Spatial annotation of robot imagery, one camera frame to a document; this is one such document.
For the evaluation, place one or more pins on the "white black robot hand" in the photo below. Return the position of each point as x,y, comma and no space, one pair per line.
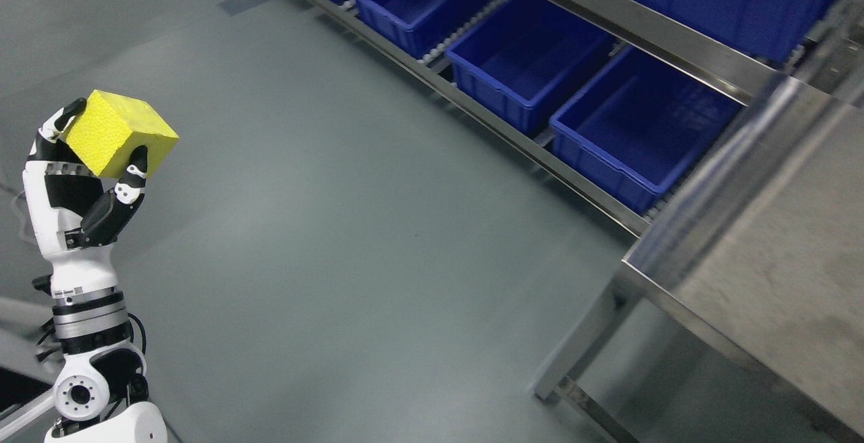
76,220

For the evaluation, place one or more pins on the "yellow foam block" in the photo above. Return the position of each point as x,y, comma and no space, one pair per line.
111,127

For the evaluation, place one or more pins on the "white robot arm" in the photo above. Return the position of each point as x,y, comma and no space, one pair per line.
101,393

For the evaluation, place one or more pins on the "metal shelf rack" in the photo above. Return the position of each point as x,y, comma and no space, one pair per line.
735,75

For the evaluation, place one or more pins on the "blue plastic bin left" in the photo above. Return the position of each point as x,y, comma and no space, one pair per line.
527,59

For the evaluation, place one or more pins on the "blue plastic bin right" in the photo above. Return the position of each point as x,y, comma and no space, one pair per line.
637,126

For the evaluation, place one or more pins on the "stainless steel table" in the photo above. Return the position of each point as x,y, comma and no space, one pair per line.
759,255

